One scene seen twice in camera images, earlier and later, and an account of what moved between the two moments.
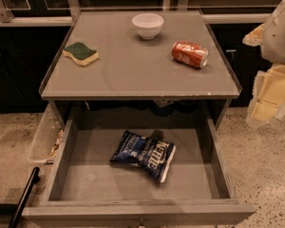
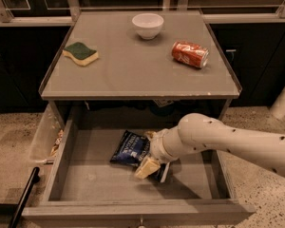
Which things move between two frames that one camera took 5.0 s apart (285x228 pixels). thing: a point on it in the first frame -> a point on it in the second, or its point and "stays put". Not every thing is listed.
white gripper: [279, 37] -> [157, 148]
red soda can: [191, 53] stays put
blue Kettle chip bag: [153, 155] stays put
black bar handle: [16, 218] stays put
